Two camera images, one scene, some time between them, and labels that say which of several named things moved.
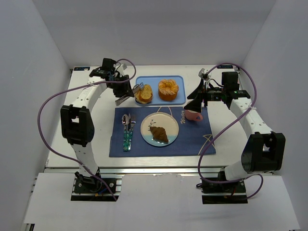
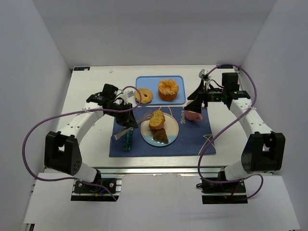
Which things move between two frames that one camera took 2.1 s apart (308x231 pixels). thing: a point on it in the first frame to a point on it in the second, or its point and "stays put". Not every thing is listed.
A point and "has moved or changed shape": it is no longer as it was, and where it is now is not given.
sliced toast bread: x=144 y=95 to x=157 y=120
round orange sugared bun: x=168 y=89 stays put
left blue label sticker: x=82 y=69 stays put
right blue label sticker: x=224 y=66 stays put
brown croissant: x=159 y=134 stays put
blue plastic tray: x=153 y=81 stays put
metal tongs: x=135 y=89 has moved or changed shape
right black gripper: x=204 y=95 stays put
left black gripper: x=123 y=87 to x=121 y=111
